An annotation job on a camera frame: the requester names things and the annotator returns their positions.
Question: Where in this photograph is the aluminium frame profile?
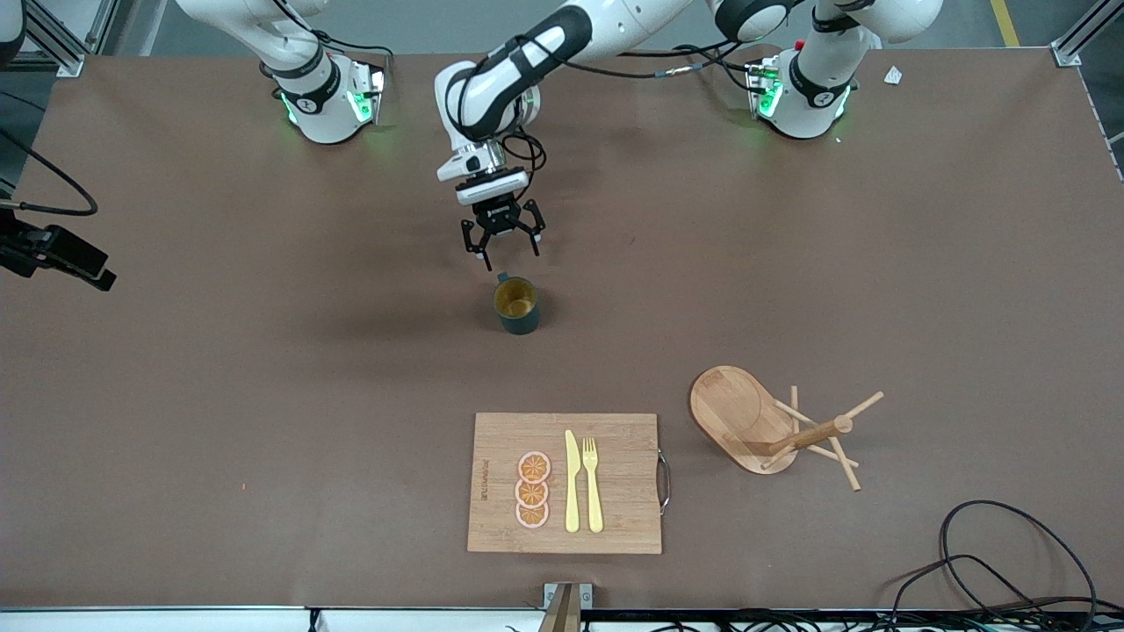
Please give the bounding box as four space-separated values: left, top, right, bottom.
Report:
1049 0 1124 68
25 0 89 78

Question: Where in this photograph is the black base cable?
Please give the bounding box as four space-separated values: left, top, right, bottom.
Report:
312 29 393 62
672 42 765 90

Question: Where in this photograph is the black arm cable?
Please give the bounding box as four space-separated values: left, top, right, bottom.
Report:
0 130 98 217
505 39 769 190

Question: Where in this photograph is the white table edge rail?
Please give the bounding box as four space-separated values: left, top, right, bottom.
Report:
0 606 545 632

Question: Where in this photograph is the bamboo cutting board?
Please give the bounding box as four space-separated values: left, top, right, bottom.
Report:
466 412 673 556

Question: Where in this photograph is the wooden mug tree stand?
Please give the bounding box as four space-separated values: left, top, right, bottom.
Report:
688 365 885 492

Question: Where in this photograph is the yellow plastic knife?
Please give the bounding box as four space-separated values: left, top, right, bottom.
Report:
564 429 582 534

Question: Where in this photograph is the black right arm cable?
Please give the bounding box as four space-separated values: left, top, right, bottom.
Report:
0 130 98 217

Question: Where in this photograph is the black right base cable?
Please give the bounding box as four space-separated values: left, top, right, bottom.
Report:
312 29 393 62

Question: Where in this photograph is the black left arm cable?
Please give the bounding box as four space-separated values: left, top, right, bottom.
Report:
505 39 769 190

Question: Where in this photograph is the dark green mug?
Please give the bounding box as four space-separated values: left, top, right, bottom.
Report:
494 271 542 336

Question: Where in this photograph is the metal bracket with post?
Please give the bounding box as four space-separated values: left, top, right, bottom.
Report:
544 582 594 632

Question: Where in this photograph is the black looped floor cable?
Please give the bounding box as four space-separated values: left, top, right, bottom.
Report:
878 553 1124 632
938 500 1099 632

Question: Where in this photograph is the yellow plastic fork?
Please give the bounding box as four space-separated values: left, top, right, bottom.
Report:
582 436 605 534

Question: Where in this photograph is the black left base cable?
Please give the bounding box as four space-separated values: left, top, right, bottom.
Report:
672 42 765 90

